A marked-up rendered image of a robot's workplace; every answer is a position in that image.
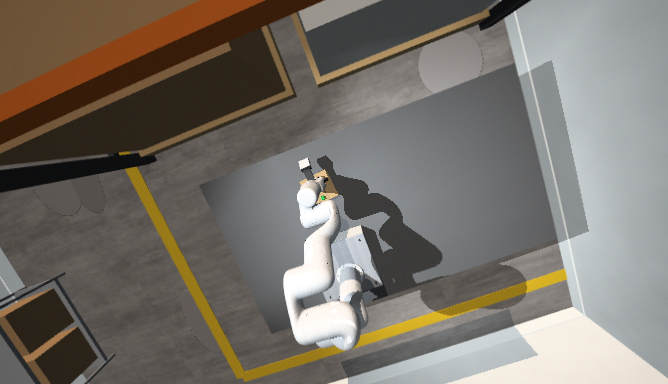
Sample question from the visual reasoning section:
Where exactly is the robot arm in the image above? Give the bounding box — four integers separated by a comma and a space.
284, 158, 368, 351

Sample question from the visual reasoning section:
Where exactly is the tan square mat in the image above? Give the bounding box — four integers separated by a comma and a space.
299, 169, 339, 204

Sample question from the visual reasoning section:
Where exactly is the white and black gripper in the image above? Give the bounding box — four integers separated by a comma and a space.
314, 176, 328, 193

